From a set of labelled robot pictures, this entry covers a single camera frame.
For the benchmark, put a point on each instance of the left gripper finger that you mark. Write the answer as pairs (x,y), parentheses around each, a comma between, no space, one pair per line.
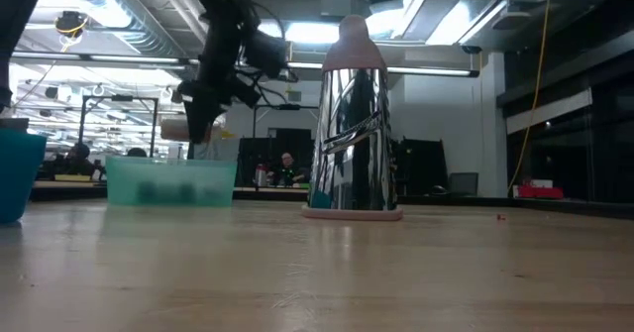
(200,121)

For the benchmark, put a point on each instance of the pink metal box grater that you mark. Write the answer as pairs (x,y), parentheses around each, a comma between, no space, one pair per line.
(351,148)

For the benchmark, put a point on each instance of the large dark blue bin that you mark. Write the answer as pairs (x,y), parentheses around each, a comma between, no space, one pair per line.
(20,173)

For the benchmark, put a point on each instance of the teal translucent plastic bin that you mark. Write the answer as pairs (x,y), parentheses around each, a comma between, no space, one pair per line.
(168,173)

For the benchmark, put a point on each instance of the person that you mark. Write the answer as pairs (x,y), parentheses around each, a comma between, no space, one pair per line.
(136,152)
(287,171)
(79,161)

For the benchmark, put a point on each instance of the silver flask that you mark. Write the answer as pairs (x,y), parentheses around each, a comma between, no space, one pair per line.
(261,176)

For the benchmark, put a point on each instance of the long ceiling light bar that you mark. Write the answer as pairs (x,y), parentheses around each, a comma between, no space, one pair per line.
(426,70)

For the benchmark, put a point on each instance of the black background panel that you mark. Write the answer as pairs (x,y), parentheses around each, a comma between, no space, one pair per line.
(423,163)

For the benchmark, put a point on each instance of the red background box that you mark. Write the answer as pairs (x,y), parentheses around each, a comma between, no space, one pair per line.
(542,193)

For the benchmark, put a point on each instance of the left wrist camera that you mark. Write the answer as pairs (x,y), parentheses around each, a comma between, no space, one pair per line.
(267,54)

